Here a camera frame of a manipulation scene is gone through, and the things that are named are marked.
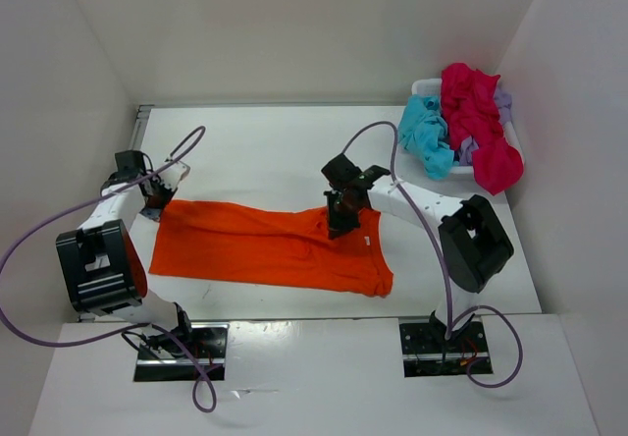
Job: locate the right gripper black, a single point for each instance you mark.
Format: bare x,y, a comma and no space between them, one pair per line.
337,226

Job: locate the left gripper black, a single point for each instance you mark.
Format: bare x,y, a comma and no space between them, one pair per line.
154,213

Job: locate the orange t shirt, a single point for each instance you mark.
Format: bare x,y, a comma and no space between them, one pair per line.
209,240

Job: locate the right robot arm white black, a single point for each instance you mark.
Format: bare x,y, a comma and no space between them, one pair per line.
470,243

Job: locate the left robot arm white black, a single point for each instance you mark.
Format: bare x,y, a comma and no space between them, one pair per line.
162,315

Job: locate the cyan t shirt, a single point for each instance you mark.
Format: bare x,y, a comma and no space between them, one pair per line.
423,132

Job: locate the lavender t shirt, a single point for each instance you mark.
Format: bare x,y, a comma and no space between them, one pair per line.
503,102

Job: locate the white plastic basket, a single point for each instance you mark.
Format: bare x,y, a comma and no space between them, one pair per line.
432,88

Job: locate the magenta t shirt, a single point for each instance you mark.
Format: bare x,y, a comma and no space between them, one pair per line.
470,111

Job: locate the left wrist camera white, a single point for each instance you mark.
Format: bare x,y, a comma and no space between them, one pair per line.
172,174

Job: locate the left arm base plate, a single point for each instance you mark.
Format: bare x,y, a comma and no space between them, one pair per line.
159,359

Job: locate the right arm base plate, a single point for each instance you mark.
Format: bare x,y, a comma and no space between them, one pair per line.
426,353

